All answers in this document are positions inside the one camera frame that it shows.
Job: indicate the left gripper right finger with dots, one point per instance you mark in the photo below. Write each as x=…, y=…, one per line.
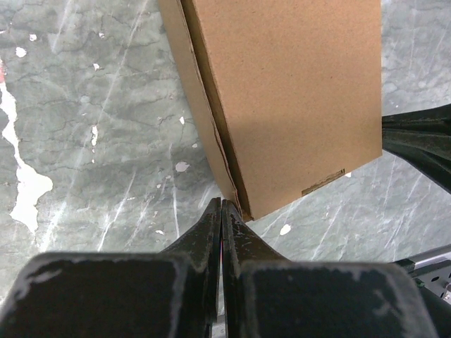
x=268, y=295

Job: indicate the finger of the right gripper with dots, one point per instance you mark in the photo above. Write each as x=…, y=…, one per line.
x=428, y=152
x=430, y=120

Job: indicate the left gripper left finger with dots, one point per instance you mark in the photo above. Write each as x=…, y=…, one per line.
x=172, y=293

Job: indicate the brown cardboard box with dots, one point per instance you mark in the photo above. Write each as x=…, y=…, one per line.
x=285, y=95

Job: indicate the aluminium rail frame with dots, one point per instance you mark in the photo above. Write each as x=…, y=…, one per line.
x=431, y=270

